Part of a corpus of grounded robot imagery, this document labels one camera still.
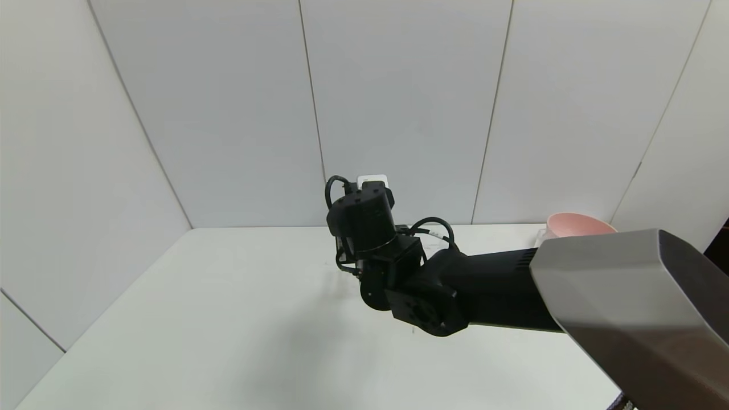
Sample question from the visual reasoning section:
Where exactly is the pink bowl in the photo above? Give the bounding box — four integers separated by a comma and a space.
547, 212, 617, 239

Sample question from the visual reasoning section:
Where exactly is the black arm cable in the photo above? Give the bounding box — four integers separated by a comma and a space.
408, 217, 457, 252

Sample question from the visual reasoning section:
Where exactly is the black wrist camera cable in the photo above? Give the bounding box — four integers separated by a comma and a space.
325, 175, 365, 277

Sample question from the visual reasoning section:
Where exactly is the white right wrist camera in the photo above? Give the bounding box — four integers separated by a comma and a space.
357, 174, 395, 208

